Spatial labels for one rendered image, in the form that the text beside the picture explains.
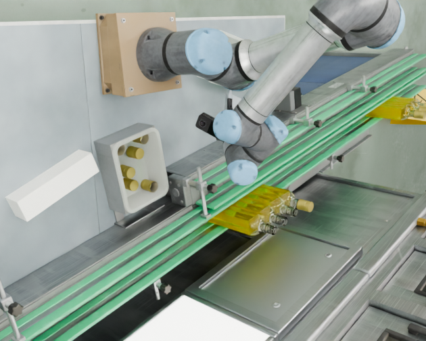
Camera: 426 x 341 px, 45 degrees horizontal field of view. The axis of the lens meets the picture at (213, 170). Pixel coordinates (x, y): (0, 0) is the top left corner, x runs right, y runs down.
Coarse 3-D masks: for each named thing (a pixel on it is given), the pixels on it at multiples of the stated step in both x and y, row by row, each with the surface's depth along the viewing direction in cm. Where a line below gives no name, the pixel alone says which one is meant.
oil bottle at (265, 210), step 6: (234, 204) 166; (240, 204) 165; (246, 204) 165; (252, 204) 164; (258, 204) 164; (264, 204) 163; (252, 210) 161; (258, 210) 160; (264, 210) 160; (270, 210) 160; (264, 216) 159; (264, 222) 160
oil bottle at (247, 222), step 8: (232, 208) 164; (240, 208) 163; (216, 216) 165; (224, 216) 162; (232, 216) 160; (240, 216) 159; (248, 216) 158; (256, 216) 158; (216, 224) 167; (224, 224) 164; (232, 224) 161; (240, 224) 159; (248, 224) 156; (256, 224) 155; (248, 232) 158; (256, 232) 156
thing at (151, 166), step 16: (128, 144) 154; (144, 144) 157; (160, 144) 154; (128, 160) 155; (144, 160) 159; (160, 160) 156; (144, 176) 161; (160, 176) 158; (128, 192) 157; (144, 192) 159; (160, 192) 159; (128, 208) 149
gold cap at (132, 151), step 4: (128, 148) 153; (132, 148) 152; (136, 148) 152; (140, 148) 152; (128, 152) 153; (132, 152) 152; (136, 152) 151; (140, 152) 152; (128, 156) 154; (132, 156) 152; (136, 156) 151; (140, 156) 152
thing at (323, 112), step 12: (408, 60) 264; (420, 60) 263; (384, 72) 247; (396, 72) 244; (360, 84) 234; (372, 84) 232; (348, 96) 221; (360, 96) 220; (324, 108) 209; (336, 108) 207; (288, 132) 190; (300, 132) 188; (216, 168) 167; (204, 180) 161; (216, 180) 159
